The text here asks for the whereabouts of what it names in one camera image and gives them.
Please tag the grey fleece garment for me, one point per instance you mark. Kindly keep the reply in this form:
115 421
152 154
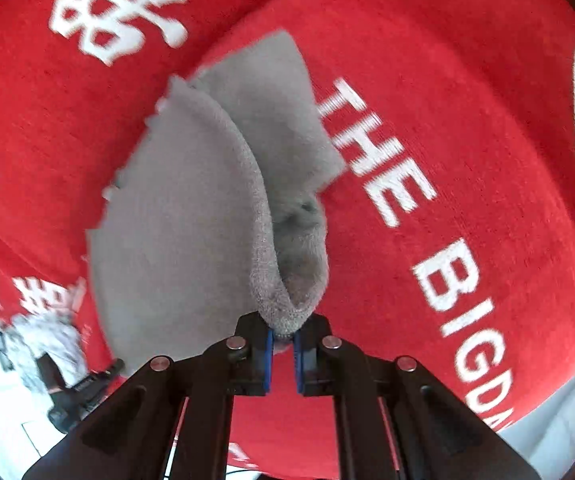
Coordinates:
217 212

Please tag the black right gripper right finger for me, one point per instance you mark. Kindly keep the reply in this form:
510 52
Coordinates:
395 419

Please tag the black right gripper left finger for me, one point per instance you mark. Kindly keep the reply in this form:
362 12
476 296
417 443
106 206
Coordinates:
171 419

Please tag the red blanket with white lettering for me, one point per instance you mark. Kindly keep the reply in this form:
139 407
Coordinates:
451 231

